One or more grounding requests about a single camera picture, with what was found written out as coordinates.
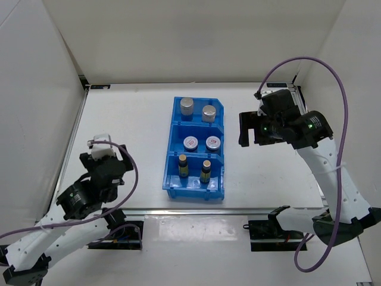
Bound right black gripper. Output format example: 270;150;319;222
239;111;283;148

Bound red-label spice jar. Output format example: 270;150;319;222
205;136;221;152
183;136;198;152

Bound silver-lid shaker blue label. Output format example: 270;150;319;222
180;97;194;122
202;105;216;123

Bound small yellow bottle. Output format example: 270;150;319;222
178;154;189;178
199;160;211;184

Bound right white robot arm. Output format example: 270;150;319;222
239;89;380;245

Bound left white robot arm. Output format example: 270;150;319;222
1;141;137;285

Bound blue three-compartment plastic bin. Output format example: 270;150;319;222
163;97;224;201

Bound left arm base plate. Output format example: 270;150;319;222
88;218;144;250

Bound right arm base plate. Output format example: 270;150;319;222
243;220;304;252

